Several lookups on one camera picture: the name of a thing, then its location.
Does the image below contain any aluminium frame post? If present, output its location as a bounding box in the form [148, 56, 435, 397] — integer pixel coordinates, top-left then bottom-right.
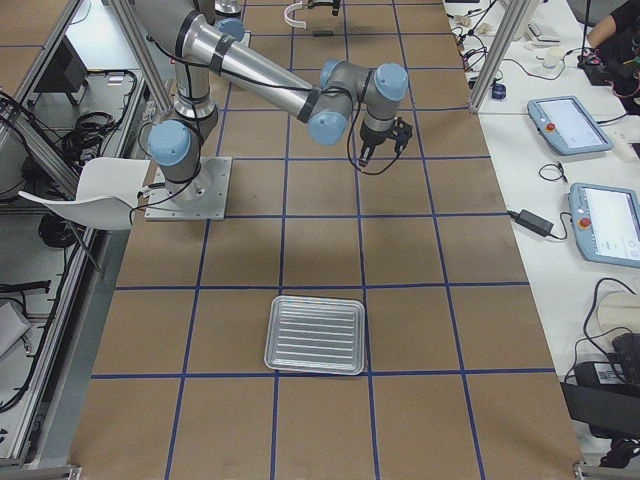
[468, 0, 537, 114]

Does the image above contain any white curved plastic bracket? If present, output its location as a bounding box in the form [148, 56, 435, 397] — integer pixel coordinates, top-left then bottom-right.
[283, 1, 307, 30]

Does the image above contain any white plastic chair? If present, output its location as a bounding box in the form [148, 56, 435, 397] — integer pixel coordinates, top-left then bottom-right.
[18, 157, 150, 231]

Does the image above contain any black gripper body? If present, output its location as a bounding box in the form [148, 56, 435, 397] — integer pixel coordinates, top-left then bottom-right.
[359, 127, 391, 160]
[306, 0, 341, 14]

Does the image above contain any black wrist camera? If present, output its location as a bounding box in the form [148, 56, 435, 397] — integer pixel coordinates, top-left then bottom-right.
[390, 117, 413, 155]

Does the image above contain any silver ribbed metal tray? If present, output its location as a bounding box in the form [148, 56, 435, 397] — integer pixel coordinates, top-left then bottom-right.
[264, 295, 365, 376]

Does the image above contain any small black brake pad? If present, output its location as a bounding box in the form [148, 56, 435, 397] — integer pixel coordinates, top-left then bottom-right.
[312, 30, 334, 38]

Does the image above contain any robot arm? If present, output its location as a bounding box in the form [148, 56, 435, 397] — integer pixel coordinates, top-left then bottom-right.
[134, 1, 413, 209]

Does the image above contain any blue teach pendant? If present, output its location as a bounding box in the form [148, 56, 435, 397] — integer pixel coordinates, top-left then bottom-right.
[568, 183, 639, 268]
[527, 96, 613, 156]

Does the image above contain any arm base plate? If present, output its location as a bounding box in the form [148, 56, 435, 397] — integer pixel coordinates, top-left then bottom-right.
[144, 157, 232, 221]

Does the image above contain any black power adapter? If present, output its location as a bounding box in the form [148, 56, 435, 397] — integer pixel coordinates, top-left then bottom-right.
[508, 209, 553, 237]

